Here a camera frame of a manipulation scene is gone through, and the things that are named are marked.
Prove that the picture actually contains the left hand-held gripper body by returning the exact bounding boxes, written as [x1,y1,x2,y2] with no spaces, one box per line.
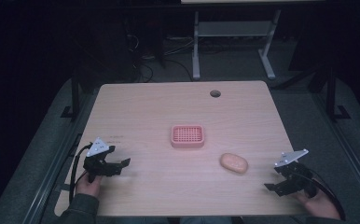
[82,136,118,184]

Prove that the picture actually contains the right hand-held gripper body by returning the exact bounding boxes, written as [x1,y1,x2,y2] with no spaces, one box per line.
[273,148,320,199]

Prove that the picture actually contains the orange soap bar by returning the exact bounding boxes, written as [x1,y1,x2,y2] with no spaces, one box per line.
[219,152,250,175]

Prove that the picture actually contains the pink soap dish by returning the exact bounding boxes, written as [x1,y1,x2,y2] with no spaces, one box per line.
[170,124,206,149]

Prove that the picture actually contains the person's left hand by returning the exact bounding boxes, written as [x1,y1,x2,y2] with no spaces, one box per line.
[75,174,104,199]

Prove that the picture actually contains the person's right hand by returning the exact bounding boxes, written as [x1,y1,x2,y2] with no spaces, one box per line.
[295,186,341,220]

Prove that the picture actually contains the black metal stand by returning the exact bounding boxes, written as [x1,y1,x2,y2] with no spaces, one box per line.
[324,66,352,123]
[60,69,83,123]

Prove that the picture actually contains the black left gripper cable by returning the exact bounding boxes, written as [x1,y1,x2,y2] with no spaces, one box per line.
[68,143,94,204]

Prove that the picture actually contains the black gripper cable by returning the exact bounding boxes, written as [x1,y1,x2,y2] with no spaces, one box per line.
[307,167,347,222]
[68,143,94,204]

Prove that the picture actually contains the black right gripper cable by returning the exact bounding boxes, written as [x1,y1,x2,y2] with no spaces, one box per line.
[307,167,347,222]

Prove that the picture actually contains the floor cables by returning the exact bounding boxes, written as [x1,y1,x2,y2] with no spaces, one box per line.
[125,32,198,83]

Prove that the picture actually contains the white metal table frame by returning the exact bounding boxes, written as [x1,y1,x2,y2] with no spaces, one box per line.
[191,8,283,80]

